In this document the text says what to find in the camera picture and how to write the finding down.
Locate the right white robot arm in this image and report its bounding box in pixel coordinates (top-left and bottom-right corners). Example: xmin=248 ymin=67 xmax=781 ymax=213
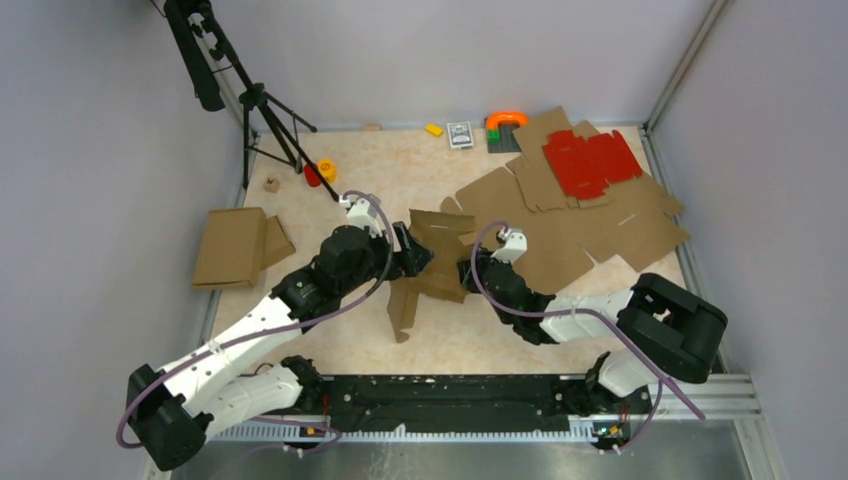
xmin=457 ymin=222 xmax=728 ymax=420

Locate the small wooden cube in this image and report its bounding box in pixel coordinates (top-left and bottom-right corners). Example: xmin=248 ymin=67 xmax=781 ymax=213
xmin=263 ymin=177 xmax=281 ymax=193

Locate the folded brown cardboard box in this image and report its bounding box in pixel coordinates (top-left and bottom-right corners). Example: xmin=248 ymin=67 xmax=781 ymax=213
xmin=191 ymin=207 xmax=296 ymax=290

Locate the yellow small block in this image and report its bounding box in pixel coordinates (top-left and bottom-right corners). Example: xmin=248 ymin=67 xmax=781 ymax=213
xmin=425 ymin=123 xmax=444 ymax=137

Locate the playing card deck box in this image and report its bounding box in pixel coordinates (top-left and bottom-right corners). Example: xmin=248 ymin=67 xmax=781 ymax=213
xmin=446 ymin=121 xmax=475 ymax=150

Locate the red flat cardboard blank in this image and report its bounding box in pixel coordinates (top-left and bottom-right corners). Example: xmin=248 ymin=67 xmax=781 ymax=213
xmin=542 ymin=130 xmax=643 ymax=200

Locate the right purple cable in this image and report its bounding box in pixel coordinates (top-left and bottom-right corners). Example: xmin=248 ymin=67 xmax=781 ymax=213
xmin=470 ymin=220 xmax=707 ymax=455

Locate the large brown cardboard sheet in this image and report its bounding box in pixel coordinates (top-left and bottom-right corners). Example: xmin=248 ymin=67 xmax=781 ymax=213
xmin=440 ymin=107 xmax=690 ymax=296

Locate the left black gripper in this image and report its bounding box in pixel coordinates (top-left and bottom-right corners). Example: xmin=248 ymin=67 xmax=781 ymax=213
xmin=338 ymin=221 xmax=433 ymax=296

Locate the red round toy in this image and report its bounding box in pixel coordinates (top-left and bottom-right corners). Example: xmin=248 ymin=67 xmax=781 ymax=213
xmin=303 ymin=164 xmax=322 ymax=188

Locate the small brown cardboard blank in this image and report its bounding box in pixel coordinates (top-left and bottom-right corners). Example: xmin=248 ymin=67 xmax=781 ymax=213
xmin=506 ymin=155 xmax=612 ymax=212

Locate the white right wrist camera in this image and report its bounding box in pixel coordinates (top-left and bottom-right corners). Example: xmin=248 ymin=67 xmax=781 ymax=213
xmin=492 ymin=227 xmax=528 ymax=264

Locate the grey lego base plate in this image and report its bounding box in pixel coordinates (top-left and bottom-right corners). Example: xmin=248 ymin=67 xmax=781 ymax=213
xmin=487 ymin=124 xmax=521 ymax=154

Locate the black camera tripod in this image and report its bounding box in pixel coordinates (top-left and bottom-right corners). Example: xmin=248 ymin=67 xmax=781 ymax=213
xmin=154 ymin=0 xmax=339 ymax=201

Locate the orange horseshoe toy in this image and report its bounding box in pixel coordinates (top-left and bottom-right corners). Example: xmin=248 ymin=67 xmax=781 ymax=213
xmin=485 ymin=111 xmax=529 ymax=131

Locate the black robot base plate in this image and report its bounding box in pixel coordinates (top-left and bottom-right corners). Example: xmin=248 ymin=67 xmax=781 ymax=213
xmin=278 ymin=374 xmax=652 ymax=443

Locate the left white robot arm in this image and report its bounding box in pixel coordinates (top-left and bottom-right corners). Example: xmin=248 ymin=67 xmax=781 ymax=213
xmin=116 ymin=191 xmax=435 ymax=472

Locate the yellow round toy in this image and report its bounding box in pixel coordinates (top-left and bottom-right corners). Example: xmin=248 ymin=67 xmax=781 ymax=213
xmin=317 ymin=158 xmax=338 ymax=184

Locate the brown cardboard box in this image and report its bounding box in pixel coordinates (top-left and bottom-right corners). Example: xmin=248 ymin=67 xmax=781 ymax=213
xmin=191 ymin=207 xmax=296 ymax=290
xmin=387 ymin=209 xmax=476 ymax=343

